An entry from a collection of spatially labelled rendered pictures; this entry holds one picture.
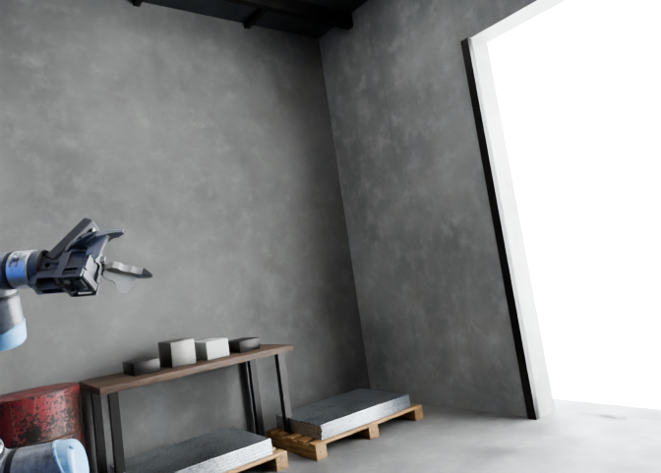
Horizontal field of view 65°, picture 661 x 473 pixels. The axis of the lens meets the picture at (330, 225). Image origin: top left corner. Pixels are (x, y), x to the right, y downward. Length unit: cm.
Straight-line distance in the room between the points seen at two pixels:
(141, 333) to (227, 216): 139
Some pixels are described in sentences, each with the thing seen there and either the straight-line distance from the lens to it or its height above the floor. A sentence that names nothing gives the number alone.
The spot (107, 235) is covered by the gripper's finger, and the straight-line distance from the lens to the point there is 105.
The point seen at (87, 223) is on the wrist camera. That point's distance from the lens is 117.
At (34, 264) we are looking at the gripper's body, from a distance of 114.
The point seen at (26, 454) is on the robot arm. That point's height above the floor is 107.
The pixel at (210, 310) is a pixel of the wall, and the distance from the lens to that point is 512.
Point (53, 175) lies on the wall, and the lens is 491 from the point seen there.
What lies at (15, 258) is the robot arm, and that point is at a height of 149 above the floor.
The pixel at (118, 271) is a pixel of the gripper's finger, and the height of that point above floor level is 144.
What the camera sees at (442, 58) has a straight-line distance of 520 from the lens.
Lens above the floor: 136
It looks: 6 degrees up
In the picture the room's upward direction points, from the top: 8 degrees counter-clockwise
